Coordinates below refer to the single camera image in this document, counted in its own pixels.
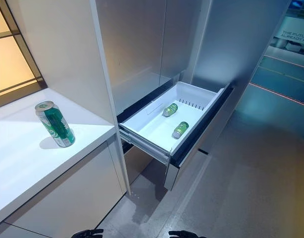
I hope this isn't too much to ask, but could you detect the dark framed lit window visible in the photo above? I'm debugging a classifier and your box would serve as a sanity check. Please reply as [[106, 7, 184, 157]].
[[0, 0, 48, 110]]

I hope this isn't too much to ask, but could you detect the tall green beer can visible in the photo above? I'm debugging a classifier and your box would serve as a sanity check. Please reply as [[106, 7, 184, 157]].
[[34, 100, 76, 148]]

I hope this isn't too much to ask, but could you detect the white plastic drawer bin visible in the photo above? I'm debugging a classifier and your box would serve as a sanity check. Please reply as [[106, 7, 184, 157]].
[[119, 81, 224, 159]]

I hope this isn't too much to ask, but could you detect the white tall side panel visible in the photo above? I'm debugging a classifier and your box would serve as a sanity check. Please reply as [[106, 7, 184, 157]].
[[5, 0, 132, 198]]

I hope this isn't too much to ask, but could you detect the stainless steel fridge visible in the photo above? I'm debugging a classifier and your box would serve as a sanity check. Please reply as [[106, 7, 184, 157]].
[[95, 0, 290, 191]]

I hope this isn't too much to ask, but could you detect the steel fridge drawer front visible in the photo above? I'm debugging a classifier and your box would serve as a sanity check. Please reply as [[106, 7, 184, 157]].
[[164, 83, 238, 191]]

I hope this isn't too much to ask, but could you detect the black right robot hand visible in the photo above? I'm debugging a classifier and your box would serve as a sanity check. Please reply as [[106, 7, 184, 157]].
[[168, 230, 200, 238]]

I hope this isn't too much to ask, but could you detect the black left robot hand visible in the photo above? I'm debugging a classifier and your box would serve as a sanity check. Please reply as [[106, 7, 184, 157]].
[[72, 229, 104, 238]]

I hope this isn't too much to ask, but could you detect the white printed sign board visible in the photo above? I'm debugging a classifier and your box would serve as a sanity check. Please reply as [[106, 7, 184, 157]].
[[273, 17, 304, 48]]

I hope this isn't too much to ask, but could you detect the small green drink can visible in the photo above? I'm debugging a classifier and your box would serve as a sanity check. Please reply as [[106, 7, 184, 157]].
[[162, 103, 179, 118], [171, 121, 190, 139]]

